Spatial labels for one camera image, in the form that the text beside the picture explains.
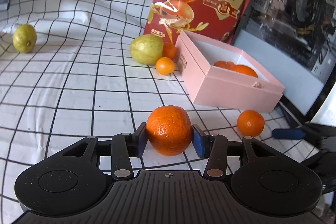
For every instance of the black computer case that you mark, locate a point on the black computer case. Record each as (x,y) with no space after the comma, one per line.
(295,41)

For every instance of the orange mandarin behind guava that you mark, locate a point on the orange mandarin behind guava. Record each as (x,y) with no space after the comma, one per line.
(169,51)

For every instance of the small mandarin in box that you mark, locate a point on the small mandarin in box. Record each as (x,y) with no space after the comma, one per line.
(224,64)

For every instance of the small orange mandarin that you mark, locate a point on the small orange mandarin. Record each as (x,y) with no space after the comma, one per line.
(250,123)

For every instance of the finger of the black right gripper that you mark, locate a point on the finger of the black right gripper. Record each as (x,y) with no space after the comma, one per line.
(287,133)

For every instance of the large orange mandarin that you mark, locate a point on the large orange mandarin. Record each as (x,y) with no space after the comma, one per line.
(169,130)

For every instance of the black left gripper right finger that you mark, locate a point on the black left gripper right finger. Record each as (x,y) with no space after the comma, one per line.
(213,148)

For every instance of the small orange kumquat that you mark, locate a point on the small orange kumquat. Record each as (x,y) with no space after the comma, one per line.
(164,66)

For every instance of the large yellow-green guava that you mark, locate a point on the large yellow-green guava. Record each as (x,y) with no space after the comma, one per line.
(146,49)

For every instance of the pink cardboard box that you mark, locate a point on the pink cardboard box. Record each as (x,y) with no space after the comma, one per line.
(209,85)

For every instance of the small yellow-green guava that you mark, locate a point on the small yellow-green guava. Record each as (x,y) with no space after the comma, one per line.
(24,38)

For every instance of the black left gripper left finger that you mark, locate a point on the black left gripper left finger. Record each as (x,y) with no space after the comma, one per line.
(123,147)

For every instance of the orange in pink box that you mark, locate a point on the orange in pink box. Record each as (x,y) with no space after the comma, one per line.
(243,69)

